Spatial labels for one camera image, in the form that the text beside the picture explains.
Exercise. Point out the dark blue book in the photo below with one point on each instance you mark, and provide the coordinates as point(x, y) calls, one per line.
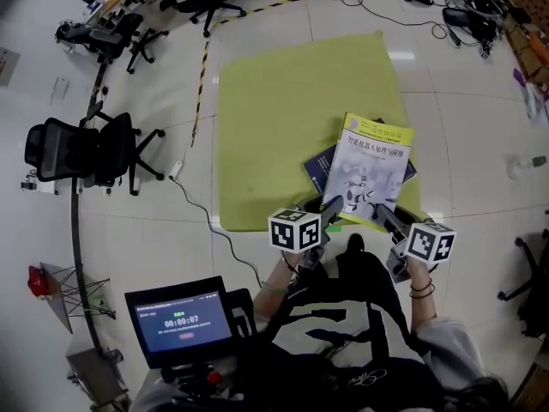
point(319, 167)

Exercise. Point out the small device on white board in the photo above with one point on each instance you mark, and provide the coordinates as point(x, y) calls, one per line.
point(38, 183)

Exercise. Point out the small grey floor device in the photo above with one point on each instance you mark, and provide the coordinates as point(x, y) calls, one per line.
point(539, 160)

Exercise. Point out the white power strip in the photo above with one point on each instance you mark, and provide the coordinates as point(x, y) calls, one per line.
point(176, 170)

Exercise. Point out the yellow and grey book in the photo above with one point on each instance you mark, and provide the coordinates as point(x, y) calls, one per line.
point(369, 170)

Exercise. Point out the person's navy and white shirt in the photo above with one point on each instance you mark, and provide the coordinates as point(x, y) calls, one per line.
point(343, 359)

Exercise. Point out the green wristband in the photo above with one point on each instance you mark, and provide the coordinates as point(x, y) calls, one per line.
point(274, 289)

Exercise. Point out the black wrist band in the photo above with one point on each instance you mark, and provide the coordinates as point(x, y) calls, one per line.
point(422, 291)

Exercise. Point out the person's black shoe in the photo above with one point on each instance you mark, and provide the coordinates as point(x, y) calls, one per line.
point(356, 243)

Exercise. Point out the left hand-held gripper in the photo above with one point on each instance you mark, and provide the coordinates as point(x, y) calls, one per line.
point(293, 232)

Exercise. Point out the person's black trouser leg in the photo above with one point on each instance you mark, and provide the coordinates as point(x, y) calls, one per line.
point(360, 277)

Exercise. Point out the person's left forearm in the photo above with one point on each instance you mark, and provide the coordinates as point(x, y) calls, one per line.
point(274, 286)

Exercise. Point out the lime green cloth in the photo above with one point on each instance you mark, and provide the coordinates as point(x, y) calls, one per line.
point(279, 122)

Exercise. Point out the black screen monitor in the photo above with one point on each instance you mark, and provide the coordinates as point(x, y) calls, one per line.
point(182, 320)

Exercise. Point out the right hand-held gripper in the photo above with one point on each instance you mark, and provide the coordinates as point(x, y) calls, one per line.
point(429, 243)

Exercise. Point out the cardboard boxes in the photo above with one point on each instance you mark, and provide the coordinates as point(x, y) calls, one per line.
point(525, 37)

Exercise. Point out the curved black floor strip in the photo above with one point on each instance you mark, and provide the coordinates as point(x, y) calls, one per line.
point(77, 238)

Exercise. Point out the black mount with red knob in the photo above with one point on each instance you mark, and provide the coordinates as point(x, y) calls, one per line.
point(197, 376)

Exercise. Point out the person's right forearm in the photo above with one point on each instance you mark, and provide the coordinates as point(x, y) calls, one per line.
point(422, 303)

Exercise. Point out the black mesh office chair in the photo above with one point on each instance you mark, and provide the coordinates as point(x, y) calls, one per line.
point(86, 148)

